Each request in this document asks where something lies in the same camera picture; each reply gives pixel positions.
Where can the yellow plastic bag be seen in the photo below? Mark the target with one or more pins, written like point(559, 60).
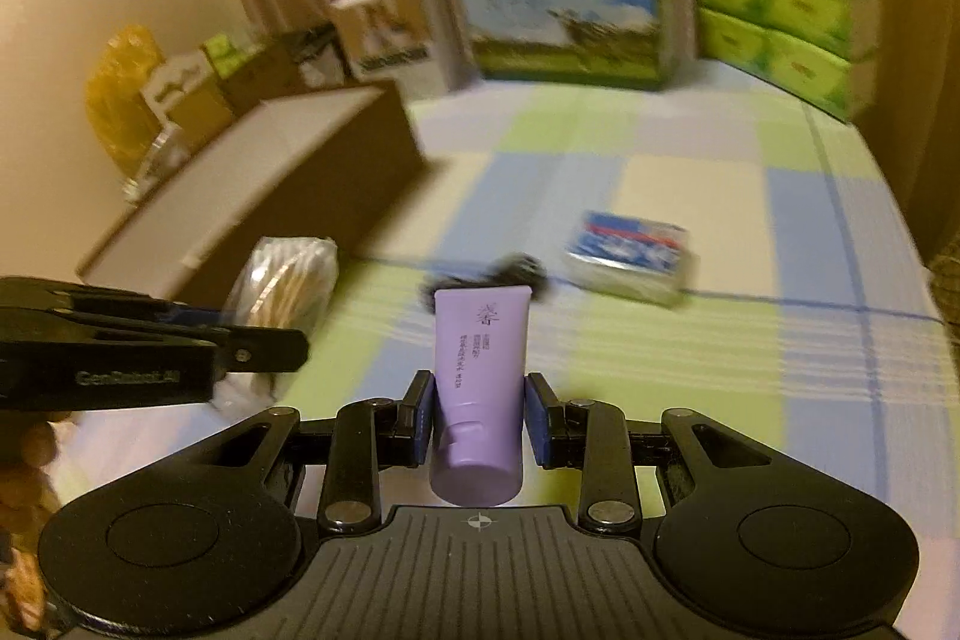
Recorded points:
point(120, 100)

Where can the silver foil bag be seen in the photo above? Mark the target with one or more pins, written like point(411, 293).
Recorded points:
point(315, 51)

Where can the stack of green tissue packs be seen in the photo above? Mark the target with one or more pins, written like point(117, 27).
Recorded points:
point(780, 10)

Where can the small brown cardboard box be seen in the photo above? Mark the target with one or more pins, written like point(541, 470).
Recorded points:
point(259, 81)

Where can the small green tissue box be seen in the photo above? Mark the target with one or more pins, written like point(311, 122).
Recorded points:
point(229, 51)

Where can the clear bag of cotton swabs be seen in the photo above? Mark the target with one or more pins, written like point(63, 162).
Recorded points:
point(285, 280)

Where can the blue milk carton box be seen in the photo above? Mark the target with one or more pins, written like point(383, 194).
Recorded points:
point(555, 10)

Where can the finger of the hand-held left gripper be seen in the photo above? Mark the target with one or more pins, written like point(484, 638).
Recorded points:
point(195, 316)
point(262, 351)

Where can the purple cream tube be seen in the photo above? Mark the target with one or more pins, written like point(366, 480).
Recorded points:
point(480, 385)

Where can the checkered bed sheet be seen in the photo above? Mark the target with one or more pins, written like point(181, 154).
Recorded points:
point(712, 175)

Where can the brown quilted chair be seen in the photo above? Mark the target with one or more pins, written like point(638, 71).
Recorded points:
point(949, 280)

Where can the person's left hand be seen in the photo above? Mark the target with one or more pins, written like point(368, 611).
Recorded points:
point(30, 452)

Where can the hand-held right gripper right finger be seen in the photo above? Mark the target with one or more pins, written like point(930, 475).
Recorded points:
point(538, 422)

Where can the small white gold box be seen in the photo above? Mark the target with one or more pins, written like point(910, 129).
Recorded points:
point(382, 33)

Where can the blue tissue pack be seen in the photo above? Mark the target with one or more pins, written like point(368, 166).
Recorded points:
point(630, 250)

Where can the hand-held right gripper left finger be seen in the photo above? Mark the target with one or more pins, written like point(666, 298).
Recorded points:
point(421, 422)

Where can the clear plastic wrap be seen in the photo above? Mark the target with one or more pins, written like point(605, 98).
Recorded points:
point(161, 153)

